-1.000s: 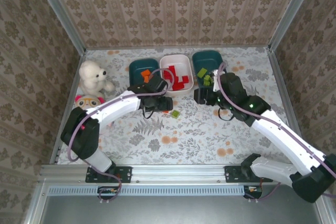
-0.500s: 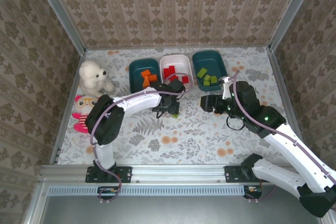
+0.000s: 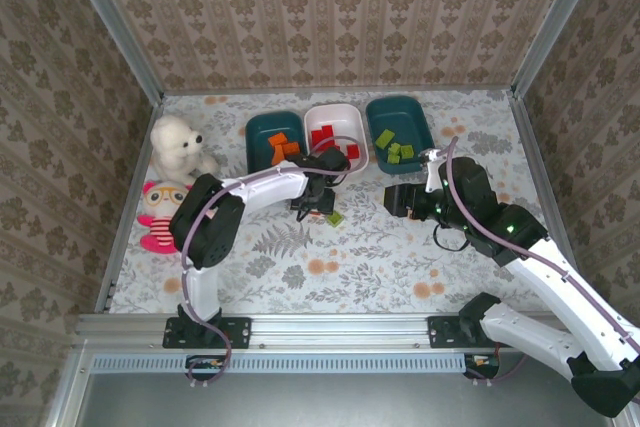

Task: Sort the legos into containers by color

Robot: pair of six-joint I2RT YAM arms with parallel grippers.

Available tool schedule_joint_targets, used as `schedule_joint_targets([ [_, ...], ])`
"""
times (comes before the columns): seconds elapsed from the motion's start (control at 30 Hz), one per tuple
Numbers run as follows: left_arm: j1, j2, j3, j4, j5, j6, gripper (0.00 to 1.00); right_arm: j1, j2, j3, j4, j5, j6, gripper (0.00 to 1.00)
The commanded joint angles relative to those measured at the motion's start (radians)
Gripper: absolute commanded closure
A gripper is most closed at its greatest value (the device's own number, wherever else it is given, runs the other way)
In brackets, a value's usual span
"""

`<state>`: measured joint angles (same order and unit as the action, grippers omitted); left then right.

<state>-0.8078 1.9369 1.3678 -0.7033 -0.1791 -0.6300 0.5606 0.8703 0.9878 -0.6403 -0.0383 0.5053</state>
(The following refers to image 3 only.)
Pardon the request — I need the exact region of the white plastic container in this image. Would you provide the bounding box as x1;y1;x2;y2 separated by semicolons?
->
303;103;370;182

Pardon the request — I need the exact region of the dark teal plastic container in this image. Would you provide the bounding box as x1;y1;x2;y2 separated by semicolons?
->
365;95;435;176
244;110;306;176

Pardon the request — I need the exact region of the white plush bear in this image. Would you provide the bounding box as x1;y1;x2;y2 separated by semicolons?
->
149;114;221;187

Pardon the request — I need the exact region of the pink striped plush doll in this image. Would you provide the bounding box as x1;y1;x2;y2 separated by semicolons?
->
137;180;194;254

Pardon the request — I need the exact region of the small right circuit board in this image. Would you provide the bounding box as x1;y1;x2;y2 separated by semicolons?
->
464;352;501;379

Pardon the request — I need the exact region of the small circuit board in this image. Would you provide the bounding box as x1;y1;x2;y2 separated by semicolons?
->
187;354;229;381
464;352;501;379

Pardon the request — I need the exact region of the small left circuit board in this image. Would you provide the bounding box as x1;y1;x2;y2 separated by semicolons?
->
187;354;229;381

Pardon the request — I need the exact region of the grey metal lower panel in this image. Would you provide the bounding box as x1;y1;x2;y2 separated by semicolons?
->
42;346;636;427

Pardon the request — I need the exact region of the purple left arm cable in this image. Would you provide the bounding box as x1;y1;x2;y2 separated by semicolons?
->
180;135;364;388

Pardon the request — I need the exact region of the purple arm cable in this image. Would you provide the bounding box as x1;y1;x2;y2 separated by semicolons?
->
434;135;640;388
180;135;364;388

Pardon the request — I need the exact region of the thin black right gripper cable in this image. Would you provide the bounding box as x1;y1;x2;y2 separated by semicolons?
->
432;224;471;254

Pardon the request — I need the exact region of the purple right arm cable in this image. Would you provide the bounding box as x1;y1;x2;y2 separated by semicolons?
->
434;135;640;388

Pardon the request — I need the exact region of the aluminium right side rail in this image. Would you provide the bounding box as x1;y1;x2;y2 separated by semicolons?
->
508;91;576;268

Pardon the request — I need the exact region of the aluminium back rail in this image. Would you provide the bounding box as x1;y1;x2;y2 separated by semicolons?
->
162;85;514;97

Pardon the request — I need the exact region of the aluminium front mounting rail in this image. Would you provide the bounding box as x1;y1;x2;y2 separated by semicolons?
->
74;313;616;351

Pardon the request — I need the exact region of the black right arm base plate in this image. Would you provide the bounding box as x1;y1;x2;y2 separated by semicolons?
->
427;315;521;350

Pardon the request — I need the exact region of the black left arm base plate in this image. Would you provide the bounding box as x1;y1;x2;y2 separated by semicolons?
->
162;315;253;351

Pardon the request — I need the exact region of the grey slotted cable duct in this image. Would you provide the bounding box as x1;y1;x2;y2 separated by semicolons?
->
91;352;469;374

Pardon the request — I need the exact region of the aluminium left side rail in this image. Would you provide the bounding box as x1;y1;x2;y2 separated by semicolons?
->
93;96;165;316

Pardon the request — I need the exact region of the aluminium right frame post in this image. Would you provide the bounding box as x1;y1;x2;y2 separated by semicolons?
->
509;0;610;101

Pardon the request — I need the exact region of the aluminium frame post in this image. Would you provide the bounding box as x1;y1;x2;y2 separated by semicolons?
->
58;0;166;104
509;0;610;101

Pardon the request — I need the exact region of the aluminium left frame post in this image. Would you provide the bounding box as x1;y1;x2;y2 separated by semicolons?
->
58;0;166;104

